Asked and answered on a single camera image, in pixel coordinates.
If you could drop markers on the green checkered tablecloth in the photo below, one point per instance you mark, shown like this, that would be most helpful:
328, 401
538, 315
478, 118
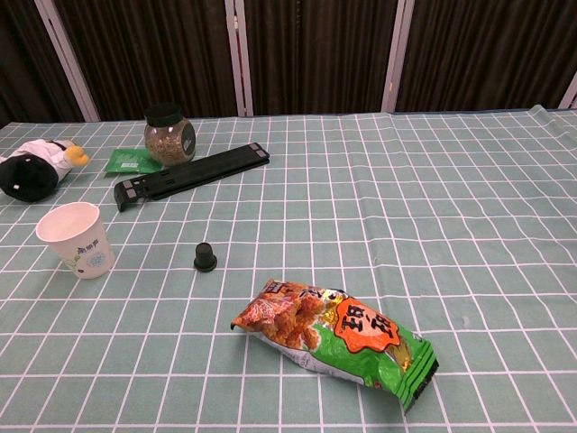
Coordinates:
360, 234

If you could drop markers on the black white plush penguin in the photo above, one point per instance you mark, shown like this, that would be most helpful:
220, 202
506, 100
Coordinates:
33, 167

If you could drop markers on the glass jar with black lid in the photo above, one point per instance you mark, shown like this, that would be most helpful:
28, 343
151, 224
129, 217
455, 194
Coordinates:
169, 140

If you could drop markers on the green orange snack bag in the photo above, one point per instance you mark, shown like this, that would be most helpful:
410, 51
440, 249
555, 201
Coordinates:
342, 338

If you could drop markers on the small black plastic cap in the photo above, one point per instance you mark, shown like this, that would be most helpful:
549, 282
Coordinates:
205, 258

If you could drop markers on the small green packet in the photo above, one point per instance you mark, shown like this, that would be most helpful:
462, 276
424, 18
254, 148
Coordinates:
128, 161

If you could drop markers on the white printed paper cup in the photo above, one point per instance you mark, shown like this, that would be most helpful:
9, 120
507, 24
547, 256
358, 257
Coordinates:
74, 243

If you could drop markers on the white partition frame post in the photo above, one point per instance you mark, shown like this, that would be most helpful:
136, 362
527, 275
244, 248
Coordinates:
67, 58
396, 54
569, 92
238, 54

